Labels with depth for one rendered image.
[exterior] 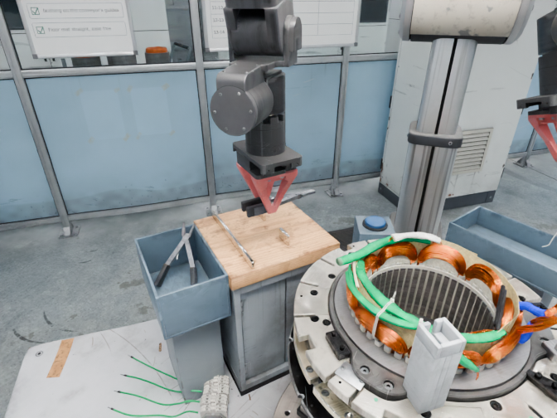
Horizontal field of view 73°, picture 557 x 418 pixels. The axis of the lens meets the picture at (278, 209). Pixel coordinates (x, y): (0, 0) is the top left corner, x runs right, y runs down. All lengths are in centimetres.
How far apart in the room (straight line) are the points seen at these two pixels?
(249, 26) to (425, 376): 41
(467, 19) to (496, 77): 213
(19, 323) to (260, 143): 199
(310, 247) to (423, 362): 32
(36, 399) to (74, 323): 134
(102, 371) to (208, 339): 27
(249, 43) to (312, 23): 219
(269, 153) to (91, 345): 61
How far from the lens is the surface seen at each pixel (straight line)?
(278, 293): 65
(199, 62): 254
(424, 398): 40
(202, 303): 60
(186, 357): 70
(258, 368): 77
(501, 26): 82
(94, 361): 91
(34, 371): 95
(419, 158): 89
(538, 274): 73
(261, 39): 49
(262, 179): 52
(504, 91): 302
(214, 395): 75
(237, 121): 44
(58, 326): 225
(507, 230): 85
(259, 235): 66
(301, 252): 62
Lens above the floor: 143
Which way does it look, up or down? 30 degrees down
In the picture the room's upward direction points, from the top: straight up
